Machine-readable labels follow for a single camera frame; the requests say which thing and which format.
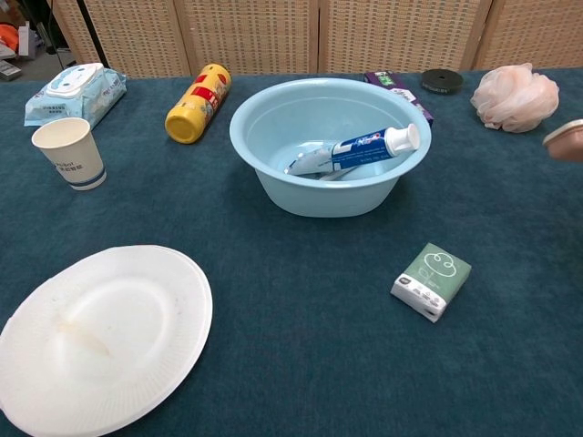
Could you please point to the green white tissue pack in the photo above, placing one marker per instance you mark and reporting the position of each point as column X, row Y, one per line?
column 432, row 273

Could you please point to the pink toothbrush case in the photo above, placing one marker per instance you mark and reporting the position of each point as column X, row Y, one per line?
column 567, row 145

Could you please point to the white toothbrush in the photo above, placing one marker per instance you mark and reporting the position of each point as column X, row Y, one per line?
column 339, row 174

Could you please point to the yellow cylindrical bottle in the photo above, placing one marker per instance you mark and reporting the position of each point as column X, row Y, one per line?
column 198, row 104

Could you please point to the white paper plate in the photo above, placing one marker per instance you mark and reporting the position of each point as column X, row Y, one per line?
column 114, row 341

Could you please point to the light blue plastic basin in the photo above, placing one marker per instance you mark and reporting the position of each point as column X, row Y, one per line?
column 328, row 196

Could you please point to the blue white toothpaste tube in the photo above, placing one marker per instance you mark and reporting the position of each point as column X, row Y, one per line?
column 360, row 150

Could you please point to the black round disc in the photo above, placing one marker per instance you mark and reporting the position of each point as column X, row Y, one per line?
column 432, row 84

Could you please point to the wicker folding screen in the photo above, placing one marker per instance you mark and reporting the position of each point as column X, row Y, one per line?
column 255, row 36

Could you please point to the teal table cloth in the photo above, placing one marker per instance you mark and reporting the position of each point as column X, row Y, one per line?
column 319, row 318

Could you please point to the orange background object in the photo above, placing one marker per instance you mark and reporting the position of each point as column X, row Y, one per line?
column 8, row 36

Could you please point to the white paper cup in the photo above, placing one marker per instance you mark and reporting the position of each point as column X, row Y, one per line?
column 77, row 155

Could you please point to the black tripod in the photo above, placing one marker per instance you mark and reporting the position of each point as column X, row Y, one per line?
column 91, row 32

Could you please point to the white background carton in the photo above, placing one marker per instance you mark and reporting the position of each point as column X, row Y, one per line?
column 25, row 38

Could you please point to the pink mesh bath sponge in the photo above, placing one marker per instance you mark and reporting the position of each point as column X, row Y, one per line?
column 514, row 100

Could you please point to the purple box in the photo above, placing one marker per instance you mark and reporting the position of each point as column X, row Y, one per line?
column 396, row 88

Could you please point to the blue wet wipes pack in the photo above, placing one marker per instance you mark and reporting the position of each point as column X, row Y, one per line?
column 73, row 95

